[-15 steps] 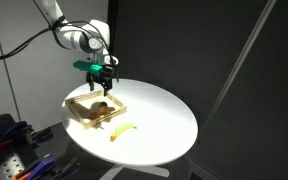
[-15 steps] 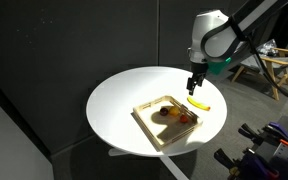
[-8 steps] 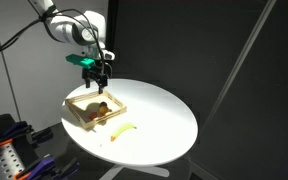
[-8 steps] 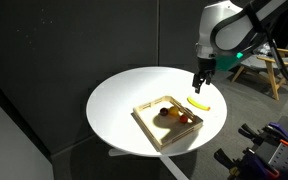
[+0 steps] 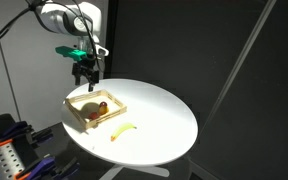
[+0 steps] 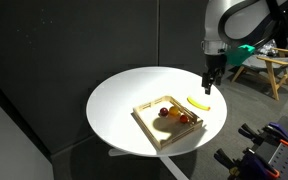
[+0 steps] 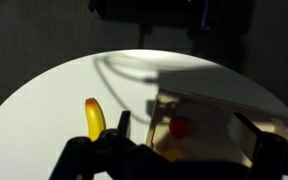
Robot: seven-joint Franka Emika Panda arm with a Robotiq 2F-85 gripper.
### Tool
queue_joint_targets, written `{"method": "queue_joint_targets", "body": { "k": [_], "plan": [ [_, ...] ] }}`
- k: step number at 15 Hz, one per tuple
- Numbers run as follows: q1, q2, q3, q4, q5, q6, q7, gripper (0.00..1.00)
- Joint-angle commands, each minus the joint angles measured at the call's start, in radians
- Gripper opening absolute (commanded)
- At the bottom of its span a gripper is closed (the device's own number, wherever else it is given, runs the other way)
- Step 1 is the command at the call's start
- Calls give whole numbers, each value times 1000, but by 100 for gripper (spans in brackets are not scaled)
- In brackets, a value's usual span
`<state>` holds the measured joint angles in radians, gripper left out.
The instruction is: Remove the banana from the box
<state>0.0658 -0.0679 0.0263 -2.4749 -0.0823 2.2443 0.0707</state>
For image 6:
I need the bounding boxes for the black spring clamp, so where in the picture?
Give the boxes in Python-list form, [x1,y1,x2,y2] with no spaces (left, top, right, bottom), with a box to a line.
[238,123,268,145]
[213,148,241,176]

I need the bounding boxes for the yellow banana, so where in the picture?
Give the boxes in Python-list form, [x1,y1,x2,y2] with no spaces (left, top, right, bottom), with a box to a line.
[186,96,212,112]

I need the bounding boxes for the wooden armchair grey cushion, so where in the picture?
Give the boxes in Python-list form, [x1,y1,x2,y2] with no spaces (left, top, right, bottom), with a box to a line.
[231,47,288,101]

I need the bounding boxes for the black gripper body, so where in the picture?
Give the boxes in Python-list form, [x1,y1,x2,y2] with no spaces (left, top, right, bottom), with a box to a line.
[203,52,229,76]

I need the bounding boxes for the purple clamp orange tips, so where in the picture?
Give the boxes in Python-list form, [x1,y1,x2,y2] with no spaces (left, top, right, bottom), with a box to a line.
[238,148,281,180]
[263,121,288,148]

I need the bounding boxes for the wooden tray box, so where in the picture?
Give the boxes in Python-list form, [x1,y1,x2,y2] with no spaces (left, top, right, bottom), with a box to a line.
[132,95,204,153]

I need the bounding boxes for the clear plastic bag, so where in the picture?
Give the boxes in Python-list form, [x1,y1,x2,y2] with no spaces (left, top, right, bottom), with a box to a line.
[255,39,280,57]

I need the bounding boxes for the yellow lemon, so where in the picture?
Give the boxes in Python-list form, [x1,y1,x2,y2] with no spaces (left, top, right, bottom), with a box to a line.
[168,105,181,117]

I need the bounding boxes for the red apple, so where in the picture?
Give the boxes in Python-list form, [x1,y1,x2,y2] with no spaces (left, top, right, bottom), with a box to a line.
[179,114,190,125]

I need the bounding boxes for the white round table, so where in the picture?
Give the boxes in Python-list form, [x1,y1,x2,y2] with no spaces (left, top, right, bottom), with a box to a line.
[85,66,228,180]

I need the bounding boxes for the dark red plum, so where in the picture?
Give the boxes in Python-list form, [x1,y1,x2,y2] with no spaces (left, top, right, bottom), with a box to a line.
[159,107,170,117]

